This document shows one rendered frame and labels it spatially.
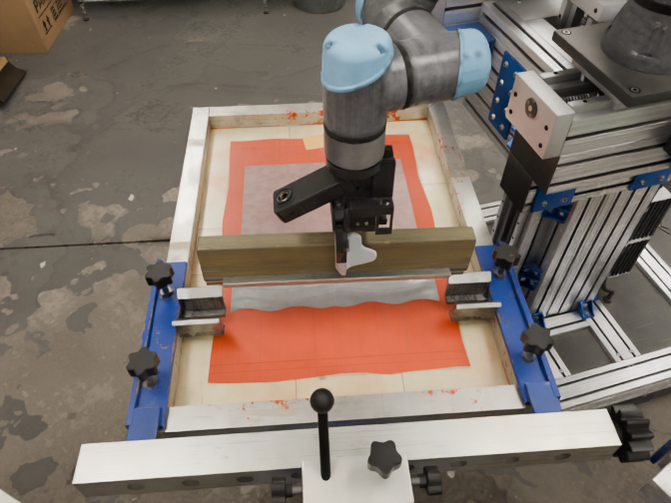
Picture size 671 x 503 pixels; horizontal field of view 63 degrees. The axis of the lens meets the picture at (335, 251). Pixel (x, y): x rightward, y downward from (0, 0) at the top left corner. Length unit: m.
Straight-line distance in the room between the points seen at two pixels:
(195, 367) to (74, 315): 1.45
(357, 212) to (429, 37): 0.23
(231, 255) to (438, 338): 0.36
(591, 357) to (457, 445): 1.22
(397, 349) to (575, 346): 1.10
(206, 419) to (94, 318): 1.50
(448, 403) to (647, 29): 0.65
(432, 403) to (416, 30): 0.50
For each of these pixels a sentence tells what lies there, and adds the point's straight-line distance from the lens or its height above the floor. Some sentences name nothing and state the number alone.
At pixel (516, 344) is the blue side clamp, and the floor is 1.00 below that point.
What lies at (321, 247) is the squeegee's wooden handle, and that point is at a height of 1.14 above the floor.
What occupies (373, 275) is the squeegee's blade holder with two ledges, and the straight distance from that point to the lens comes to 0.84.
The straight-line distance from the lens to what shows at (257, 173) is 1.20.
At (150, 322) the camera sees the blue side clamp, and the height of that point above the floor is 1.01.
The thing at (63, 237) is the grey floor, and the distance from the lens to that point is 2.64.
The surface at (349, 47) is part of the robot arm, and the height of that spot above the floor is 1.44.
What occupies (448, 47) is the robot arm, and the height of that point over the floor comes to 1.42.
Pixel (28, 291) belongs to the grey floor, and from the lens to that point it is 2.49.
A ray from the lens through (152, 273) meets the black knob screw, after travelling 0.91.
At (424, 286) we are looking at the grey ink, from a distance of 0.98.
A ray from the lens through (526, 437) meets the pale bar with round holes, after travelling 0.78.
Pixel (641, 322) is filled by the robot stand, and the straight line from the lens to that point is 2.09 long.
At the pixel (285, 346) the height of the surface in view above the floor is 0.95.
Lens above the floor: 1.73
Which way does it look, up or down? 48 degrees down
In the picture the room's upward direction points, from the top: straight up
